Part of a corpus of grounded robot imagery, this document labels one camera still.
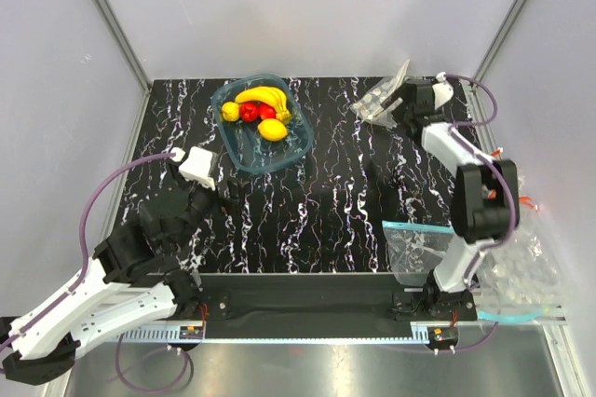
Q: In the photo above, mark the orange zipper clear bag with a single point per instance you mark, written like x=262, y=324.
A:
x=524, y=198

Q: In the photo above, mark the red pepper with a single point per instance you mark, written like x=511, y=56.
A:
x=249, y=111

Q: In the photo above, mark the teal plastic food container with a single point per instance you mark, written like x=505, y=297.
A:
x=248, y=150

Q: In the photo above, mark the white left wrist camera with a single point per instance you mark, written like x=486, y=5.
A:
x=193, y=166

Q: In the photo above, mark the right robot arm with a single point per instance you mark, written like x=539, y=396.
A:
x=484, y=207

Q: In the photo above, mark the yellow lemon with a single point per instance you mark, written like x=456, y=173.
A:
x=272, y=130

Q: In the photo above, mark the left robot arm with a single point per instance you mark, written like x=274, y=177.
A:
x=126, y=285

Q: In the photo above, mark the slotted cable duct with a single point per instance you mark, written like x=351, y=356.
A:
x=290, y=331

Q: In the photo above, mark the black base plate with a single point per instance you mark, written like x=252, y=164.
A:
x=305, y=296

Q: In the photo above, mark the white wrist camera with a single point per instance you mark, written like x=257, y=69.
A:
x=193, y=166
x=443, y=91

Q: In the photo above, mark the yellow banana bunch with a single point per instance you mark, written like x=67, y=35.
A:
x=271, y=96

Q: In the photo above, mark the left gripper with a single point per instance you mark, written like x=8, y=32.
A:
x=213, y=194

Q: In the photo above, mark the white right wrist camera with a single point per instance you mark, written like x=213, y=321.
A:
x=443, y=91

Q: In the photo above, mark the small yellow fruit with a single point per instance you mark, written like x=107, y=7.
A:
x=230, y=112

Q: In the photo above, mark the red tomato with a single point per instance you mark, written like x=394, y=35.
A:
x=266, y=111

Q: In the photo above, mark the teal zipper clear bag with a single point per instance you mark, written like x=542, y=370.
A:
x=415, y=249

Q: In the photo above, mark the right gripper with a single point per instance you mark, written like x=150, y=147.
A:
x=394, y=102

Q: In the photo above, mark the white dotted zip bag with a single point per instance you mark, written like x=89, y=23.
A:
x=368, y=107

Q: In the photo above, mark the pile of clear bags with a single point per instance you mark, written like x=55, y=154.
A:
x=522, y=280

